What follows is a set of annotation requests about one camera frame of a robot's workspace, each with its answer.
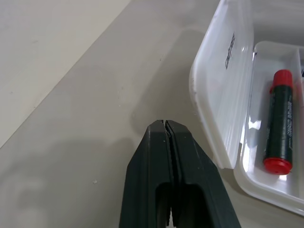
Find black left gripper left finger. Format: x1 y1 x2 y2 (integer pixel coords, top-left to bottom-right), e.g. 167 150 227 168
119 120 175 228

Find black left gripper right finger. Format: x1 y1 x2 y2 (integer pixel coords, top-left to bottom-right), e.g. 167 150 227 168
165 120 242 228

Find black marker with red cap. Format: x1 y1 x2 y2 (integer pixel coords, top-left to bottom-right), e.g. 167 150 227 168
262 69 294 176

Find white pen case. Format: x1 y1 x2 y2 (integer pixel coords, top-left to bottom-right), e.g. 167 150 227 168
189 0 304 217

